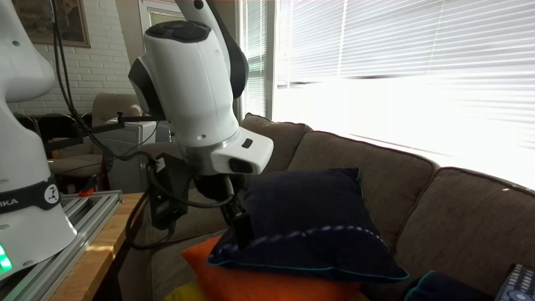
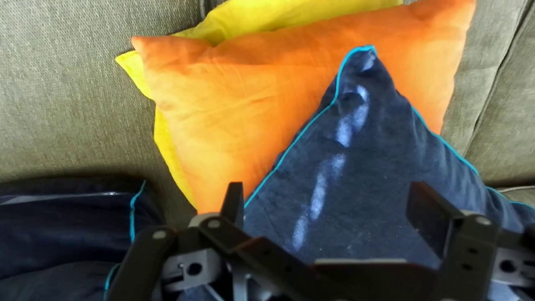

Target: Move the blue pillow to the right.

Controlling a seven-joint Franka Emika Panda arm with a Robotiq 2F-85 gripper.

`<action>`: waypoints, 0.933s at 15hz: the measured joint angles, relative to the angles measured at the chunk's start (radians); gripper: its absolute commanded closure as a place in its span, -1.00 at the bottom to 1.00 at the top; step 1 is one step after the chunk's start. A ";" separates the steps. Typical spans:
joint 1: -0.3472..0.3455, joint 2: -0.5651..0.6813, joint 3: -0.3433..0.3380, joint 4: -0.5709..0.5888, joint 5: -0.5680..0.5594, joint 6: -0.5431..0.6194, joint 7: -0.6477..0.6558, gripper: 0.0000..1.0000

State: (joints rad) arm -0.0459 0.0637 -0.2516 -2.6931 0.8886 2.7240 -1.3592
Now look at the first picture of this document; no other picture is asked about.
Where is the grey-brown fabric sofa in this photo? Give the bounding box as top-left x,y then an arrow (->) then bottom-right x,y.
116,112 -> 535,301

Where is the framed wall picture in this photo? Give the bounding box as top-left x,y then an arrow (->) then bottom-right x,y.
11,0 -> 91,50

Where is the dark remote with buttons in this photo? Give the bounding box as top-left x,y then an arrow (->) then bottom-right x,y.
493,263 -> 535,301

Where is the aluminium rail base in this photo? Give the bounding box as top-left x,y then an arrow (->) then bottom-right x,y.
0,189 -> 123,301

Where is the yellow pillow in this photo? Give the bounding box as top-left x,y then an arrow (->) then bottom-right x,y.
163,278 -> 205,301

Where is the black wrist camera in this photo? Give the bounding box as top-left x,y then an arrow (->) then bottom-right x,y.
145,152 -> 193,231

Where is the black cable bundle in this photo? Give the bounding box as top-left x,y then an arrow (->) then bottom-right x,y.
48,0 -> 235,252

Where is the beige armchair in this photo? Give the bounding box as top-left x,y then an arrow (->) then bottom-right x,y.
48,90 -> 145,181

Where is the white cabinet box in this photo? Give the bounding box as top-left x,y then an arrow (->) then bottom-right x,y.
103,120 -> 160,194

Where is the orange pillow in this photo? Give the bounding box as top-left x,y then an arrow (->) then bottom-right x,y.
180,234 -> 364,301

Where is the dark blue teal-piped pillow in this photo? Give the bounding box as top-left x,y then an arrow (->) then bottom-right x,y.
402,269 -> 494,301

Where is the wooden table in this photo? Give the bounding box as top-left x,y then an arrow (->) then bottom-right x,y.
48,191 -> 147,301

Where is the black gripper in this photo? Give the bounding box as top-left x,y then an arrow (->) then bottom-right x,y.
195,172 -> 254,249

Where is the dark navy blue cloth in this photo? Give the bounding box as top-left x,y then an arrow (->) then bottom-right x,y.
207,166 -> 411,283

